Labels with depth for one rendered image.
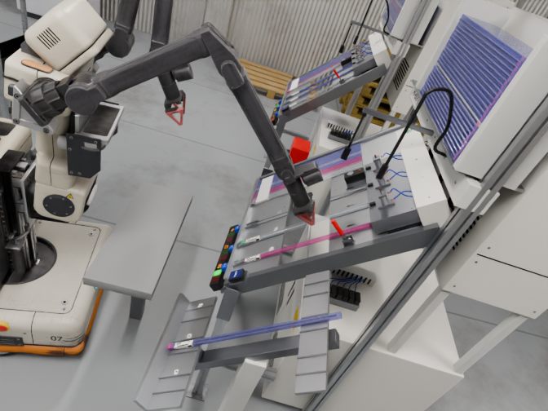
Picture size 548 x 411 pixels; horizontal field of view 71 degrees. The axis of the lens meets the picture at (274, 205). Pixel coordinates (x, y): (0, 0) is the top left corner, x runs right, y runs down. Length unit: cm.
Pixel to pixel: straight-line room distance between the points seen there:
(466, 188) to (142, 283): 108
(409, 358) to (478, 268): 50
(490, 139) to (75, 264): 167
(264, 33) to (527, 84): 460
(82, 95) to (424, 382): 153
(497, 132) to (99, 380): 173
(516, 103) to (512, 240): 41
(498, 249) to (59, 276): 167
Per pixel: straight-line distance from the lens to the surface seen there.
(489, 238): 120
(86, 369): 198
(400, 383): 174
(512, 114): 100
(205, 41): 101
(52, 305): 182
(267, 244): 140
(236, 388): 123
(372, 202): 122
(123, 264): 152
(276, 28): 535
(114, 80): 109
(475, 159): 103
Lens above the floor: 175
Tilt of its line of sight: 37 degrees down
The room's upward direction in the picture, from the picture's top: 21 degrees clockwise
